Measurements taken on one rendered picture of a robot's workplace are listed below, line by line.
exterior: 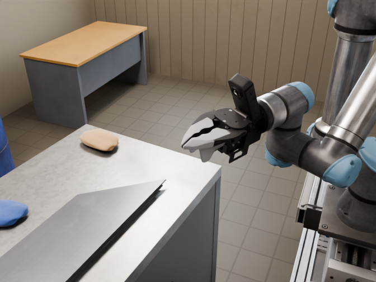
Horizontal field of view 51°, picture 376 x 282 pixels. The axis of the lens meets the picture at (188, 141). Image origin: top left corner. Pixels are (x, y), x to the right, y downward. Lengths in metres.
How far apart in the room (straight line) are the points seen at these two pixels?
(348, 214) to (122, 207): 0.64
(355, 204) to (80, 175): 0.84
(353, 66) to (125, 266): 0.75
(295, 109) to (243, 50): 3.52
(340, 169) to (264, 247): 1.74
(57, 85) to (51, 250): 2.73
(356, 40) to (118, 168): 0.82
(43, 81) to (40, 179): 2.49
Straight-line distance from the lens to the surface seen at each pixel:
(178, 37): 4.61
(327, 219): 1.23
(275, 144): 0.93
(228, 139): 0.72
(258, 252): 2.52
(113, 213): 1.15
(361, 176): 1.15
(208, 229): 1.44
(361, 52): 1.07
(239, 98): 0.75
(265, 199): 2.90
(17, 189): 1.36
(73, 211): 1.18
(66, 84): 3.63
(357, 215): 1.20
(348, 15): 1.04
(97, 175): 1.33
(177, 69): 4.74
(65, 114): 3.81
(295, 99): 0.88
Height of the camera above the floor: 1.83
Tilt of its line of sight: 32 degrees down
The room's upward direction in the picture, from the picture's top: straight up
